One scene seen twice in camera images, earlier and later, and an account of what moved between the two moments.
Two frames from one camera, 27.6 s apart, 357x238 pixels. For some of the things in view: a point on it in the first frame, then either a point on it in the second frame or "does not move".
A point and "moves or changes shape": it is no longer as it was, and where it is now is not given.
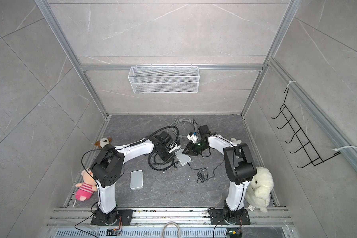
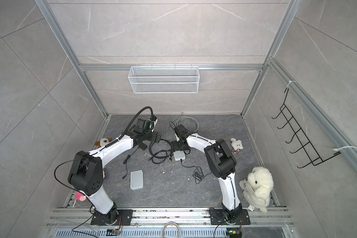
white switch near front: x=136 y=179 does not move
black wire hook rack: x=314 y=157 does not move
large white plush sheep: x=258 y=193 does not move
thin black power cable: x=203 y=176 moves or changes shape
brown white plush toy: x=103 y=142 does not move
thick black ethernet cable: x=160 y=169 moves or changes shape
